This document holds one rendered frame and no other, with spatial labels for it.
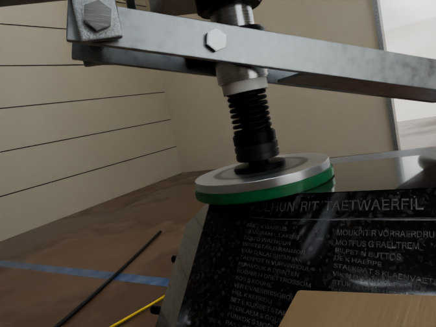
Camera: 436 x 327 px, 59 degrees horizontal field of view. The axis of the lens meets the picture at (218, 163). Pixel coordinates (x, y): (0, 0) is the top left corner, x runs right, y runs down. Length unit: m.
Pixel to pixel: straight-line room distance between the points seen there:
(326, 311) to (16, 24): 5.57
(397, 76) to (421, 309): 0.53
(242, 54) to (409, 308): 0.42
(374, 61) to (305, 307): 0.51
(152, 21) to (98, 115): 5.48
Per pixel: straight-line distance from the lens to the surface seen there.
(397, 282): 0.44
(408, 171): 0.57
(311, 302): 0.20
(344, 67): 0.63
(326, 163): 0.58
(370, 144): 5.56
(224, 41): 0.53
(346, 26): 5.58
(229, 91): 0.58
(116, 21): 0.50
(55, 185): 5.46
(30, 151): 5.33
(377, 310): 0.19
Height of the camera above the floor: 0.93
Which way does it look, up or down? 7 degrees down
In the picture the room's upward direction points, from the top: 12 degrees counter-clockwise
